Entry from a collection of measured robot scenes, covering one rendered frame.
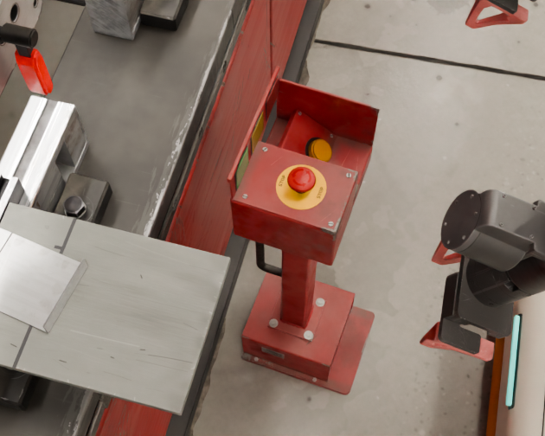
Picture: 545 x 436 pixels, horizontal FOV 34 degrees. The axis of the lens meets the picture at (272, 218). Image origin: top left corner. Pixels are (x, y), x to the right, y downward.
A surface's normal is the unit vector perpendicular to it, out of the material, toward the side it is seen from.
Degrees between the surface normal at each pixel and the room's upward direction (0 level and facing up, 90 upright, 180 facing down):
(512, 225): 22
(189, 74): 0
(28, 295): 0
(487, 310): 27
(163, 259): 0
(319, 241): 90
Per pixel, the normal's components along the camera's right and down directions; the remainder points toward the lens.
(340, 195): 0.00, -0.44
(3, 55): 0.96, 0.23
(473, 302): 0.44, -0.31
